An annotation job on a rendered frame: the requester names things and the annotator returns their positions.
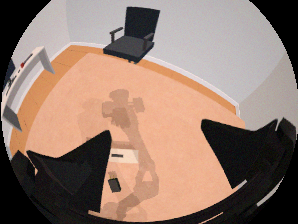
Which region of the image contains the black two-prong plug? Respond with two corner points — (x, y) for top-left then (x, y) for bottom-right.
(108, 175), (121, 193)

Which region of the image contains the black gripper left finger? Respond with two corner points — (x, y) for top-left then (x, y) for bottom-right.
(27, 129), (112, 213)

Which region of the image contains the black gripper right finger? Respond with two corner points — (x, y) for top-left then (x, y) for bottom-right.
(201, 119), (278, 189)

